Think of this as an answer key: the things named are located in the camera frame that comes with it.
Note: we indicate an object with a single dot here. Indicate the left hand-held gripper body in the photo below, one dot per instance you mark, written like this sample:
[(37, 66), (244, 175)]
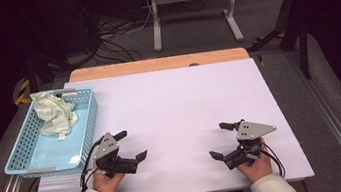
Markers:
[(107, 147)]

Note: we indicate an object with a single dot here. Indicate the black metal stand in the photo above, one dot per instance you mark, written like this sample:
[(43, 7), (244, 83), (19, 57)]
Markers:
[(304, 53)]

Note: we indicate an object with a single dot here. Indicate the light blue plastic basket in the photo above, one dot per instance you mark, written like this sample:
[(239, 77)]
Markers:
[(55, 151)]

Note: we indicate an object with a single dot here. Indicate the yellow black hazard tape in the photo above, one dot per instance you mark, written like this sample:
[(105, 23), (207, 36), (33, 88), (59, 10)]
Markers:
[(22, 98)]

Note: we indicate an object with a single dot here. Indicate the light green cloth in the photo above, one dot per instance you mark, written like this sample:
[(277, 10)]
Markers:
[(55, 115)]

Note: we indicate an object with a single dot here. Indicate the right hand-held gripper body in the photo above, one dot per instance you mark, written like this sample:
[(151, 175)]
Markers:
[(252, 130)]

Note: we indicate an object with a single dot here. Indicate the person's left hand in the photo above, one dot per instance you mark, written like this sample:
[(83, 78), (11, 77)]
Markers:
[(107, 185)]

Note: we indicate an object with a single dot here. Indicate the wooden table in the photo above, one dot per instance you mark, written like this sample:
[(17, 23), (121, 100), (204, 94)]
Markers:
[(154, 64)]

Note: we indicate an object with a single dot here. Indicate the person's right hand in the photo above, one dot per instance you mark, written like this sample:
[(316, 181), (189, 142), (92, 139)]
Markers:
[(256, 168)]

